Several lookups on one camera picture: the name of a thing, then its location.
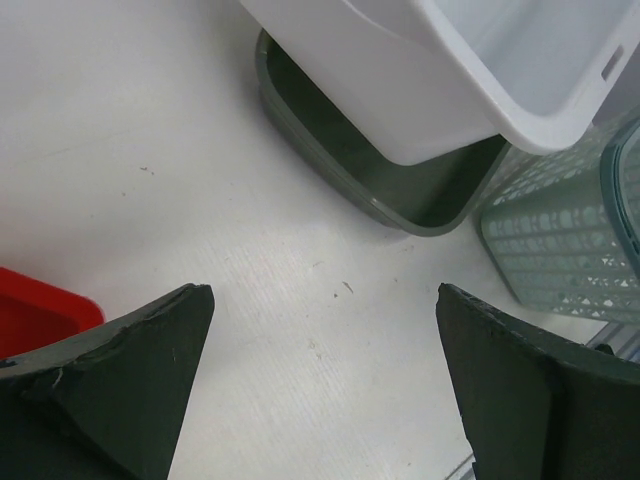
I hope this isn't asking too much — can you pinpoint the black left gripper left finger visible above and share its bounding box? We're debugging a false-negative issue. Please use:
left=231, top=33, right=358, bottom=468
left=1, top=284, right=215, bottom=479

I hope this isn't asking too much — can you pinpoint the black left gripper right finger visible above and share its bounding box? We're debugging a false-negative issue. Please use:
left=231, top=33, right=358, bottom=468
left=436, top=284, right=639, bottom=479

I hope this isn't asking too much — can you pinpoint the light teal perforated basket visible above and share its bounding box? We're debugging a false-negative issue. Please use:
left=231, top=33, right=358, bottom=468
left=479, top=109, right=639, bottom=324

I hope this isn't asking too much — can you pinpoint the red plastic tray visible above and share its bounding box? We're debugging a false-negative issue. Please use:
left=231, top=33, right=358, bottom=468
left=1, top=267, right=105, bottom=359

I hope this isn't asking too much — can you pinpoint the dark green plastic tray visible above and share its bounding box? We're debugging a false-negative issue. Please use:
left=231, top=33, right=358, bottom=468
left=254, top=31, right=508, bottom=237

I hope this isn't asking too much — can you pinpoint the white plastic tub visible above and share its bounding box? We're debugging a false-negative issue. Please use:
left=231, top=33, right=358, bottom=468
left=245, top=1, right=639, bottom=166

